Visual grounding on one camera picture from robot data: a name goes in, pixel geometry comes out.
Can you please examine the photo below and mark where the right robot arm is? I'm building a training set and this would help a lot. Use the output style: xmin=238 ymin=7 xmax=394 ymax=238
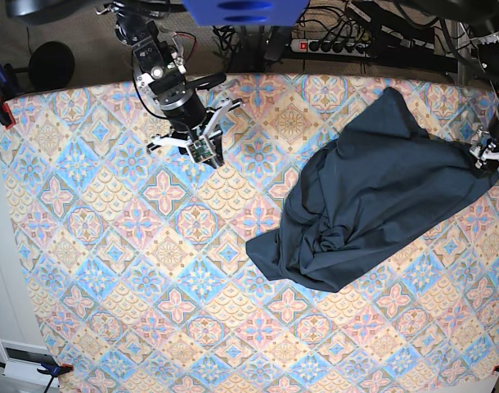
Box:
xmin=98 ymin=1 xmax=242 ymax=169

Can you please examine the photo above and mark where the blue clamp lower left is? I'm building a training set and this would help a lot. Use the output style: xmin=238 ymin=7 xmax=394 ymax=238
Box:
xmin=0 ymin=361 xmax=74 ymax=392

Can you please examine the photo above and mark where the white power strip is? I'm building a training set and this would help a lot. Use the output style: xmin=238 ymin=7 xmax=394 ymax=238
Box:
xmin=290 ymin=38 xmax=367 ymax=57

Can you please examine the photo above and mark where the patterned tile tablecloth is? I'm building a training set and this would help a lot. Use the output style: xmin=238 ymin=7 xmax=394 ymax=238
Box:
xmin=0 ymin=75 xmax=499 ymax=392

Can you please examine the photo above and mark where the blue clamp upper left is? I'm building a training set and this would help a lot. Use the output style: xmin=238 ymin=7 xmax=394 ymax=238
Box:
xmin=0 ymin=63 xmax=19 ymax=129

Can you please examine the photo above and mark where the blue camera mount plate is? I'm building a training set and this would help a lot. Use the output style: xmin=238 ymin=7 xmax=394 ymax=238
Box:
xmin=182 ymin=0 xmax=309 ymax=27

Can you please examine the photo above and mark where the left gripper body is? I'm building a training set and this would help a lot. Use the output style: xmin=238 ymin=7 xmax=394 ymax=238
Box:
xmin=470 ymin=126 xmax=499 ymax=169

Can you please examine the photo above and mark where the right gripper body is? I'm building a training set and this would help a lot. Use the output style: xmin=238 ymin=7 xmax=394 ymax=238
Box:
xmin=146 ymin=87 xmax=243 ymax=164

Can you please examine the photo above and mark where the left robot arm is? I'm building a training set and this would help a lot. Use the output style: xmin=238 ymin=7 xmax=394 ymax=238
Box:
xmin=435 ymin=1 xmax=499 ymax=170

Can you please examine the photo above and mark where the white wall outlet box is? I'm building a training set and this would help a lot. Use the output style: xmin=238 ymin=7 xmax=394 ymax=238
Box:
xmin=0 ymin=339 xmax=56 ymax=387

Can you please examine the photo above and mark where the black round stool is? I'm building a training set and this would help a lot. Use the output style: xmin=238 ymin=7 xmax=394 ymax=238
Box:
xmin=28 ymin=41 xmax=75 ymax=92

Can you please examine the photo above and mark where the blue clamp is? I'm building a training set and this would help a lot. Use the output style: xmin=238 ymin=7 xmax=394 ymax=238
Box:
xmin=0 ymin=361 xmax=74 ymax=392
xmin=0 ymin=63 xmax=19 ymax=129

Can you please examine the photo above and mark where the dark navy t-shirt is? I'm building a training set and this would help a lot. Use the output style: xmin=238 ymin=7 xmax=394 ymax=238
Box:
xmin=246 ymin=88 xmax=499 ymax=293

